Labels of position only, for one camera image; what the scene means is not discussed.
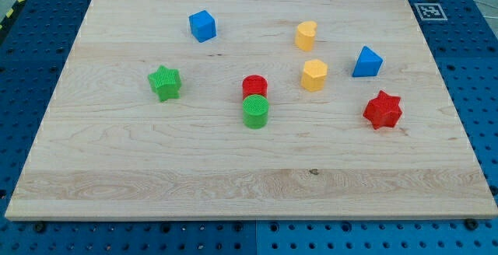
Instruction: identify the blue triangle block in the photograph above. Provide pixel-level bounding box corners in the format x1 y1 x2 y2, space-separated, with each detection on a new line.
352 46 384 77

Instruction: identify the light wooden board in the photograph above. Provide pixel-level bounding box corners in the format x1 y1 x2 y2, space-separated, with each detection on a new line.
5 0 497 221

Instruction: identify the red star block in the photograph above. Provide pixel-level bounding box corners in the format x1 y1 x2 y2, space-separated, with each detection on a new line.
363 90 402 130

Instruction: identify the yellow heart block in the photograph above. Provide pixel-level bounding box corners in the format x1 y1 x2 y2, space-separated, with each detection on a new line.
294 21 317 51

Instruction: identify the red cylinder block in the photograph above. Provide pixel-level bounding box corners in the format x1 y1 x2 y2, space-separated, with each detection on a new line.
242 75 268 99

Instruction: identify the yellow black hazard tape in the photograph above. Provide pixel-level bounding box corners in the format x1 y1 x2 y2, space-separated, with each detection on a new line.
1 0 27 33

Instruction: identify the green cylinder block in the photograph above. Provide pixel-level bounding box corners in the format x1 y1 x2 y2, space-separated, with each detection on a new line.
242 94 269 129

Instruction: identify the yellow hexagon block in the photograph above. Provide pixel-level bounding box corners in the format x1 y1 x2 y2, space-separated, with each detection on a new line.
300 59 328 92

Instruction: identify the green star block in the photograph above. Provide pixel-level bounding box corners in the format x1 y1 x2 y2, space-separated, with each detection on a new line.
148 65 182 102

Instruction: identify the white fiducial marker tag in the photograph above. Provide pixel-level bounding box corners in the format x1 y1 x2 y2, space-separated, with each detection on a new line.
415 3 447 21

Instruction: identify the blue cube block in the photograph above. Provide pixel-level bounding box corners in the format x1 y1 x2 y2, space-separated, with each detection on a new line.
188 10 217 43

